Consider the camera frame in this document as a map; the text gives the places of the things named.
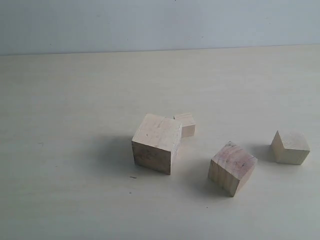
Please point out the medium wooden cube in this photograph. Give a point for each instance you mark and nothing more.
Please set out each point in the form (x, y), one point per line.
(231, 167)

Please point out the small wooden cube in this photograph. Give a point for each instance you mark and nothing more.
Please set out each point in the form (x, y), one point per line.
(188, 124)

